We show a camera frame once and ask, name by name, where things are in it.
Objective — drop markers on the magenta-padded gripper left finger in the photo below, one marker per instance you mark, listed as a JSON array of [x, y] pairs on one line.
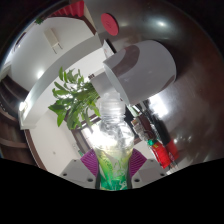
[[78, 170]]

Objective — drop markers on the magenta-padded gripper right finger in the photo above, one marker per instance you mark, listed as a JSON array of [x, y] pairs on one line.
[[148, 171]]

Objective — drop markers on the clear green-labelled drink bottle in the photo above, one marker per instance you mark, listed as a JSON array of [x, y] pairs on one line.
[[112, 143]]

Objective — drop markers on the dark-framed window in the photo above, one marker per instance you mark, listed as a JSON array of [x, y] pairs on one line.
[[78, 133]]

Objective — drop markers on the leafy plant in white pot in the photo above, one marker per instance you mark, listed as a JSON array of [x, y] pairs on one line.
[[75, 100]]

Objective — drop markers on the white ceramic mug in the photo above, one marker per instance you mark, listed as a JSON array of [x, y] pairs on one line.
[[146, 70]]

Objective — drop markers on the printed paper brochure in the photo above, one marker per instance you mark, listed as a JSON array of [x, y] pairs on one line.
[[108, 50]]

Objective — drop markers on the small green plant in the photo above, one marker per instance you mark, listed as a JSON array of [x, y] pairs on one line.
[[39, 20]]

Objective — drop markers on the red carpeted staircase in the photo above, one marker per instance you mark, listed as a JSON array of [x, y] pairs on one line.
[[70, 8]]

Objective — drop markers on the pillar-mounted wall lamp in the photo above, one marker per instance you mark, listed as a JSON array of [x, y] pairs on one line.
[[22, 106]]

